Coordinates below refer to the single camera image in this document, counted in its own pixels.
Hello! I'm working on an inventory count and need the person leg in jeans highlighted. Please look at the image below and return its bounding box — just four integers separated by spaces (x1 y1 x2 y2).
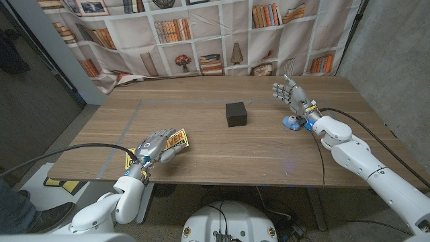
0 177 38 235

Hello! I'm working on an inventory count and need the floor power strip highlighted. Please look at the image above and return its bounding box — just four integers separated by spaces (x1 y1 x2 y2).
282 223 307 241

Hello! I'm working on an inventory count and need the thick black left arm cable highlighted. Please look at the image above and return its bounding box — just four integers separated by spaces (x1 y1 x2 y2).
0 143 139 178

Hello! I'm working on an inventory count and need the white table leg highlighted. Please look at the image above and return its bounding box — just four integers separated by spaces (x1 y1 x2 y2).
136 183 155 225
307 187 327 232

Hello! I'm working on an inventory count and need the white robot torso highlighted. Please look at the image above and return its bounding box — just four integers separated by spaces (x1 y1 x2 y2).
181 200 279 242

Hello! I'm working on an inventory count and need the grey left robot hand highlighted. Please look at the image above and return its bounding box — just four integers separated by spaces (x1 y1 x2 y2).
126 128 188 179

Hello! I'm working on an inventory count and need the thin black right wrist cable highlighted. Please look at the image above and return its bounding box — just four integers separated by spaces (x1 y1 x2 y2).
309 130 326 188

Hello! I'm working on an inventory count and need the grey floor cable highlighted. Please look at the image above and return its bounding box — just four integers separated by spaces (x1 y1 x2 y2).
256 186 293 220

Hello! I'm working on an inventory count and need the black cube block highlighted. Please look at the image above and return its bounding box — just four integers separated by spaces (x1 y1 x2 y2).
225 102 248 128

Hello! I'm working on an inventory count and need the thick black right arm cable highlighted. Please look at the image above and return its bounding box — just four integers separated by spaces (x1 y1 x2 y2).
318 107 430 189

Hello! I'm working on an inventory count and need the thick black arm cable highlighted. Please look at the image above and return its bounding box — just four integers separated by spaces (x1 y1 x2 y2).
0 143 139 178
318 107 430 189

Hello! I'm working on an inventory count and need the yellow black bumper sticker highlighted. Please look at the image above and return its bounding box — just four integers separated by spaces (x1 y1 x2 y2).
124 128 189 171

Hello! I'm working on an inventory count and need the black backdrop stand pole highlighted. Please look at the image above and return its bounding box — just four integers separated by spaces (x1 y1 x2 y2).
335 0 370 77

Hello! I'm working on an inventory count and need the printed bookshelf backdrop cloth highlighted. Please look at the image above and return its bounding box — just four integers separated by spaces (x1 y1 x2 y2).
36 0 366 95

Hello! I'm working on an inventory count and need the small blue toy camera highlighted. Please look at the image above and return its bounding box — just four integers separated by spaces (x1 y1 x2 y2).
282 115 302 132

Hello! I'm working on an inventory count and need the dark person shoe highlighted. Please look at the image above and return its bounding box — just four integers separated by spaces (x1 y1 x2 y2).
26 201 77 234

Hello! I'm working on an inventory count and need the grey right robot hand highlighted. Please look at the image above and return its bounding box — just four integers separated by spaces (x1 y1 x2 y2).
271 73 323 124

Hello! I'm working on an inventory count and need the yellow black floor marker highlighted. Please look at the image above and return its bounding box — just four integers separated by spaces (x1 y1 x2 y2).
42 177 81 196

